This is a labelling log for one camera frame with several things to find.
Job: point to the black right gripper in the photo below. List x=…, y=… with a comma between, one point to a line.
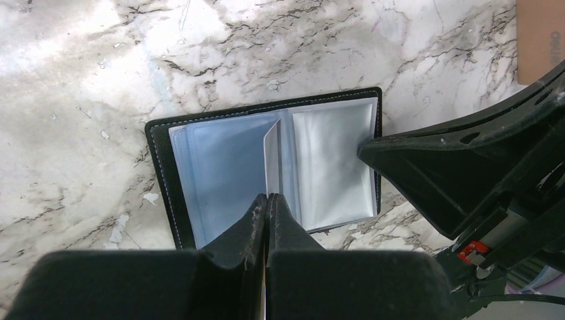
x=457, y=172

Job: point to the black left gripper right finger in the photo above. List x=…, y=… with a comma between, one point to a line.
x=306, y=281

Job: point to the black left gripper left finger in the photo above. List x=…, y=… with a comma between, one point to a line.
x=223, y=280

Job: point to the black leather card holder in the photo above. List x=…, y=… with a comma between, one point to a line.
x=210, y=166

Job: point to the grey credit card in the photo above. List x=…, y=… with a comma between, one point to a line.
x=272, y=159

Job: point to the peach plastic file organizer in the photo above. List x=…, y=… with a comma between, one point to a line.
x=540, y=38

